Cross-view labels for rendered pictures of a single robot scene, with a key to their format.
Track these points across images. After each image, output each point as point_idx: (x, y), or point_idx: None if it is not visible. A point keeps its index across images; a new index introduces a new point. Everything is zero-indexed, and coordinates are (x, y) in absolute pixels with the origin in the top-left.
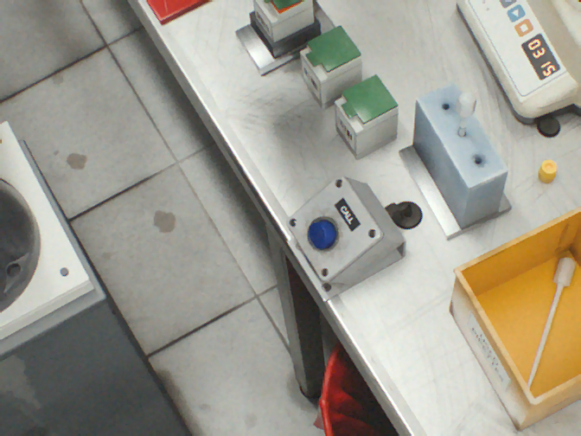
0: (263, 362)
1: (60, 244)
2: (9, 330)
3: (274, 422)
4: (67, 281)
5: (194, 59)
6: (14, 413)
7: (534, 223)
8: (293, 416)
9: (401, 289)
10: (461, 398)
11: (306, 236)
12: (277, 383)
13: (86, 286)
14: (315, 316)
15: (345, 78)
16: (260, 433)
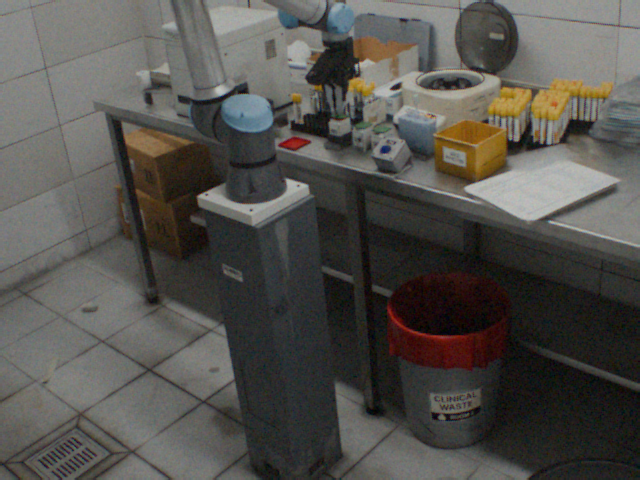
0: (344, 409)
1: (292, 182)
2: (284, 205)
3: (361, 427)
4: (300, 187)
5: (312, 153)
6: (280, 274)
7: None
8: (369, 423)
9: (416, 171)
10: (452, 182)
11: (379, 154)
12: (355, 414)
13: (307, 190)
14: (372, 310)
15: (369, 135)
16: (356, 433)
